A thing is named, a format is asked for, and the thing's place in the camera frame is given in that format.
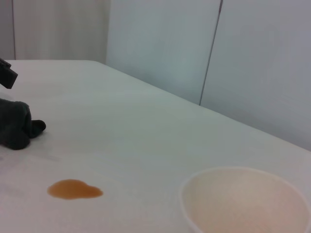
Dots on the dark rag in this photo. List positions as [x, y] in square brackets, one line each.
[14, 126]

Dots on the clear plastic cup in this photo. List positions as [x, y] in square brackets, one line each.
[243, 201]

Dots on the brown liquid stain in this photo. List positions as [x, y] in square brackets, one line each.
[73, 190]

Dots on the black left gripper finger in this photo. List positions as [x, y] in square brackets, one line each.
[7, 75]

